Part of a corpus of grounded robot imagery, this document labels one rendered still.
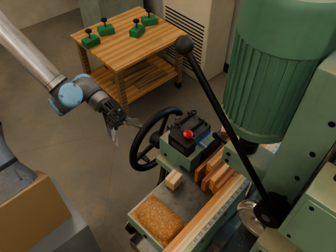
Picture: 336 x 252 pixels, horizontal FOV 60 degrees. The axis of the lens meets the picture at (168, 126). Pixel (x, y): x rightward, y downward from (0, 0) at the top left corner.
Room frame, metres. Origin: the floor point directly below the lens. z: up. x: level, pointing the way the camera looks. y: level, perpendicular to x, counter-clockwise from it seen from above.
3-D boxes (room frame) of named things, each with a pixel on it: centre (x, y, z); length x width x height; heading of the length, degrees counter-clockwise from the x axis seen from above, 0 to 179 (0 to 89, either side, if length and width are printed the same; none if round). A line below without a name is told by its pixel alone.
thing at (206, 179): (0.49, -0.16, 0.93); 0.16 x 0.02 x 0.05; 137
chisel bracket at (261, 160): (0.45, -0.22, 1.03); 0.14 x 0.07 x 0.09; 47
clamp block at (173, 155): (0.59, -0.07, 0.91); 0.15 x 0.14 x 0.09; 137
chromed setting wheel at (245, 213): (0.29, -0.22, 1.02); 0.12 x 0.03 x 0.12; 47
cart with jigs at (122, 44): (1.91, 0.29, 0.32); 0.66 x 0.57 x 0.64; 133
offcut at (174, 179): (0.46, -0.02, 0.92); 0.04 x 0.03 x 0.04; 143
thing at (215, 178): (0.51, -0.20, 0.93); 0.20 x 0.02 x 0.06; 137
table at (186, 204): (0.54, -0.13, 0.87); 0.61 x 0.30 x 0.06; 137
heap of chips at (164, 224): (0.34, 0.03, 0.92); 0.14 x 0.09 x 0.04; 47
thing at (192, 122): (0.59, -0.06, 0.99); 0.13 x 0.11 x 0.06; 137
